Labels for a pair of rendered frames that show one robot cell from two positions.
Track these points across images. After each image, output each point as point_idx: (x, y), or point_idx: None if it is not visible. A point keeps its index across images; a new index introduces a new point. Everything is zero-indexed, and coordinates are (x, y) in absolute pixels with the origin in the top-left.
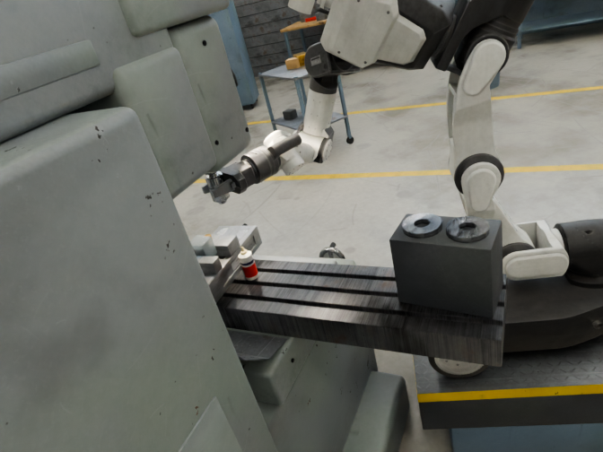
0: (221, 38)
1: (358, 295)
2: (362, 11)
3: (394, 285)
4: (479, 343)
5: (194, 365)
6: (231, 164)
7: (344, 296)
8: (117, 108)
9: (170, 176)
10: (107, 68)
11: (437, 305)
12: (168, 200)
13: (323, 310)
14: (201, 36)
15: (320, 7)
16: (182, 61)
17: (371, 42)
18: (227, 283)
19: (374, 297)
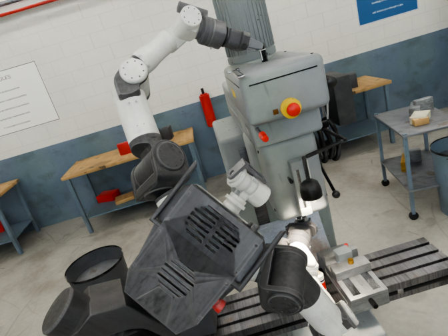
0: (263, 158)
1: (241, 307)
2: (197, 217)
3: (225, 321)
4: None
5: None
6: (307, 229)
7: (249, 303)
8: (222, 139)
9: (253, 176)
10: (243, 130)
11: None
12: (226, 169)
13: (255, 292)
14: (257, 148)
15: (280, 231)
16: (250, 149)
17: (207, 247)
18: (327, 275)
19: (232, 309)
